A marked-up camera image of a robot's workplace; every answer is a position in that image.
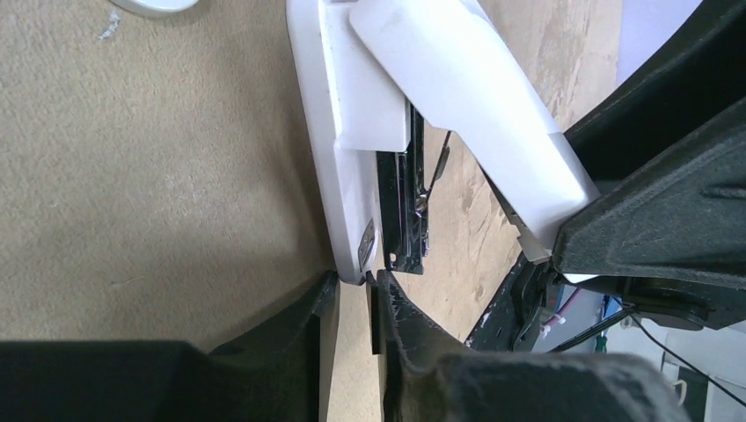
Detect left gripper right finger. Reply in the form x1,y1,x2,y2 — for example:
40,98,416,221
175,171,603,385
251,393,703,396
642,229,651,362
367,270,688,421

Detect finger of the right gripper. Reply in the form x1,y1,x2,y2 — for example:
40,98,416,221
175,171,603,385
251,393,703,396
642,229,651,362
550,96,746,331

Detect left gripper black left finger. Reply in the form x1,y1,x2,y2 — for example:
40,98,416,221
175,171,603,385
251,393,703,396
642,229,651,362
1,271,339,421

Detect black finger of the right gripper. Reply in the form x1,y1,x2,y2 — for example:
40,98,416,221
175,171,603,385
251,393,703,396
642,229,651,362
565,1,745,181

